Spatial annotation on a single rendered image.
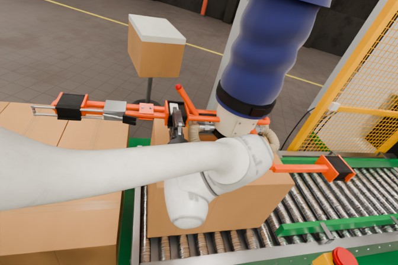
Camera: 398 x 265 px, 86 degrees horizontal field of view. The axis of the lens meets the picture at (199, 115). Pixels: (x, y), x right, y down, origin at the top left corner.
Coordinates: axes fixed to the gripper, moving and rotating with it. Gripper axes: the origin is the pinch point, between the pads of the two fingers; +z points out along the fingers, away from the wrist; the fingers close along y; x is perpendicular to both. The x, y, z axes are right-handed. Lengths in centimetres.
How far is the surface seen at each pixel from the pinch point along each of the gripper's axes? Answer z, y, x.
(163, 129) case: 12.8, 19.4, -0.6
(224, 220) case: -19, 48, 31
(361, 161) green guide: 21, 52, 165
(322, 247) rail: -33, 55, 84
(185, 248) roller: -25, 59, 13
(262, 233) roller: -22, 60, 56
